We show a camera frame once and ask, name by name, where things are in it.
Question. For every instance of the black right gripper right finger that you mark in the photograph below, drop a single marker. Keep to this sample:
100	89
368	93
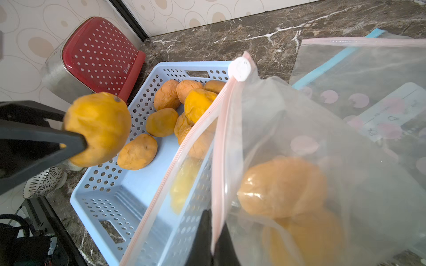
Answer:
225	254

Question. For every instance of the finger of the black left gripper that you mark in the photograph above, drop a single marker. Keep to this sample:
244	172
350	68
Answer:
28	111
27	150

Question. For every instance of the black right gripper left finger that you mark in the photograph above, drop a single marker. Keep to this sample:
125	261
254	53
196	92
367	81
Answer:
200	253

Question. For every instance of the clear zipper bag pink strip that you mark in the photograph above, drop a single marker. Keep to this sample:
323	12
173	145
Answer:
381	207

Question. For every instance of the clear zipper bag blue strip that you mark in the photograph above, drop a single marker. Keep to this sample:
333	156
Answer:
376	84

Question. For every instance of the white perforated round object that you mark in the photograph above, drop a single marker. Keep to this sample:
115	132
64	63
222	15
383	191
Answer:
45	182

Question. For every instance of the red and chrome toaster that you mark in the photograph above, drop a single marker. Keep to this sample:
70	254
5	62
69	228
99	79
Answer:
97	57

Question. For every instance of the light blue plastic basket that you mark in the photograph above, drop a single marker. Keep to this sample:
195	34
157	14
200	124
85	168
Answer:
113	204

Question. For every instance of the orange potato mid left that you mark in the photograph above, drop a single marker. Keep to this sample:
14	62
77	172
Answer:
162	122

